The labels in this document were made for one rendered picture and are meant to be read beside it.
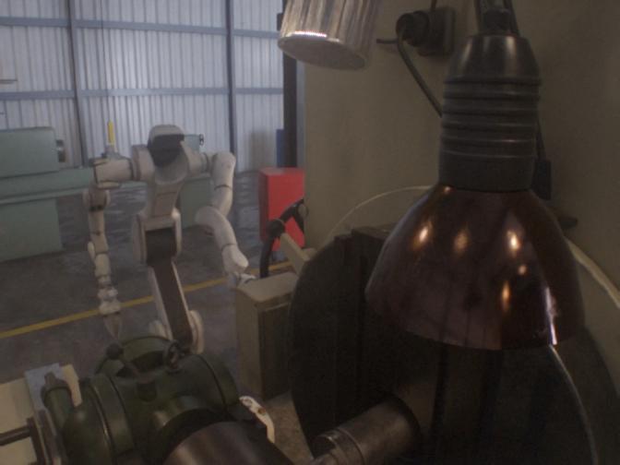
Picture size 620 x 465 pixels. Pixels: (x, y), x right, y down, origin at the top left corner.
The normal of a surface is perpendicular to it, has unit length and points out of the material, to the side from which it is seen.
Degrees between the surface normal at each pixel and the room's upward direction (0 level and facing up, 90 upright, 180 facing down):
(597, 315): 90
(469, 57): 66
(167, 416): 25
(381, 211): 90
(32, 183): 90
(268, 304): 90
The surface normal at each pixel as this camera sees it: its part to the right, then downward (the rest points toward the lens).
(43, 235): 0.62, 0.22
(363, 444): 0.40, -0.58
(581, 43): -0.79, 0.17
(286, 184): 0.33, 0.26
